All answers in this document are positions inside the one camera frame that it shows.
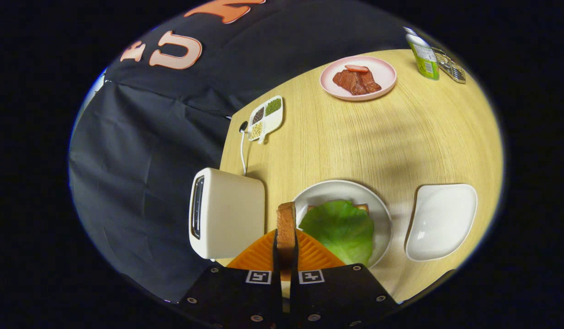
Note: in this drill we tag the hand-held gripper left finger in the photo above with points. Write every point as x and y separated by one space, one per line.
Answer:
276 262

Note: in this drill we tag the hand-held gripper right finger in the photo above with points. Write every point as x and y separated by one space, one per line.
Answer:
296 260

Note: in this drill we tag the white bread slice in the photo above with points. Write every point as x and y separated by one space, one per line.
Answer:
363 207
286 228

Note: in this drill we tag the green lettuce leaf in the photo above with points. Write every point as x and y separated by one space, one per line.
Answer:
337 230

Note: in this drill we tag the white toaster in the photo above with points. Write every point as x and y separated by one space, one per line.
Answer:
231 214

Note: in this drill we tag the round white plate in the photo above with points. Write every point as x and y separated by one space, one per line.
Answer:
337 189

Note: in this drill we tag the yellow soybeans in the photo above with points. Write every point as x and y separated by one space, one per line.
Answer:
256 130

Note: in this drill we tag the white divided dish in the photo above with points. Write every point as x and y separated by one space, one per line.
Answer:
274 119

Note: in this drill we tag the white rounded square dish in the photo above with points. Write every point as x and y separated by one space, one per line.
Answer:
439 221

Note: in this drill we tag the dark grains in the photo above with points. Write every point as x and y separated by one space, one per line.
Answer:
258 115

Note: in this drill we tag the green mung beans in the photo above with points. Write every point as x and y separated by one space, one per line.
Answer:
273 106

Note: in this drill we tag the brown meat slices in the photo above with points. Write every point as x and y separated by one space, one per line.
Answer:
355 82

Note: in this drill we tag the red sausage piece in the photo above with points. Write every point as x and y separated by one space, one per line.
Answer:
357 68

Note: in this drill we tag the pink plate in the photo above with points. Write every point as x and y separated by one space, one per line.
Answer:
382 73

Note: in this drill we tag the green label bottle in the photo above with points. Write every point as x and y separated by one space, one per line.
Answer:
426 59

